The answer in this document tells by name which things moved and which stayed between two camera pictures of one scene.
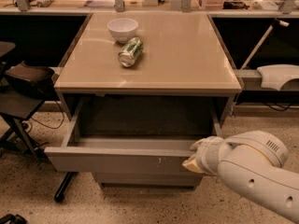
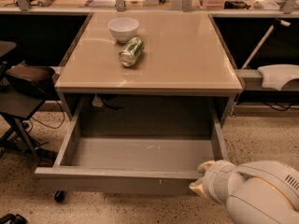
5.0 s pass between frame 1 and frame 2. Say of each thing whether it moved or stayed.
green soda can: stayed
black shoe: stayed
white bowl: stayed
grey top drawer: moved
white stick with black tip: stayed
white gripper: moved
